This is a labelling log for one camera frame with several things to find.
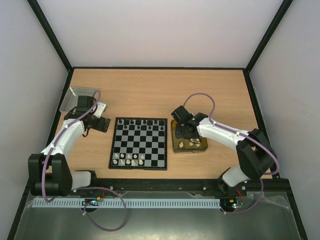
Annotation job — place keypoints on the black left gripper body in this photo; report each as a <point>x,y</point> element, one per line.
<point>100,126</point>

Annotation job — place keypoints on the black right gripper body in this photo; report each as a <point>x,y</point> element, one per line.
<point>186,131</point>

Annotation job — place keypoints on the gold metal tin box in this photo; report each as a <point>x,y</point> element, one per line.
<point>186,149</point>

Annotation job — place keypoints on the silver metal tin lid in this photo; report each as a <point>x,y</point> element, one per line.
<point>70,99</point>

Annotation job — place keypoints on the black silver chess board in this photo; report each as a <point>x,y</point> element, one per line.
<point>147,145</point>

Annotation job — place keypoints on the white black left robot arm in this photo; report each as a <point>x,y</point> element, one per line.
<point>49,172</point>

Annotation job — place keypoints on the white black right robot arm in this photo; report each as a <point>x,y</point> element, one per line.
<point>255,155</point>

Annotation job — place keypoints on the left controller circuit board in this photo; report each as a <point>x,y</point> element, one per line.
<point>92,201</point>

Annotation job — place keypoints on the controller circuit board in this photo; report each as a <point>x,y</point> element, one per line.
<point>92,201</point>
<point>230,205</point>

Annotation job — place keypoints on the right controller circuit board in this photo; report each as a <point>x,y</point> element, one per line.
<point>230,205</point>

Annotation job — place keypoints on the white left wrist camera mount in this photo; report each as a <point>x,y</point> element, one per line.
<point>100,109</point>

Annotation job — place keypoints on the white slotted cable duct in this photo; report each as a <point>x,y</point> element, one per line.
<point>131,203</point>

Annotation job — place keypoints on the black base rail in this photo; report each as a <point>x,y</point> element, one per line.
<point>204,187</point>

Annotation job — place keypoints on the black enclosure frame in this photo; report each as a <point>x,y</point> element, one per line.
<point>246,71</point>

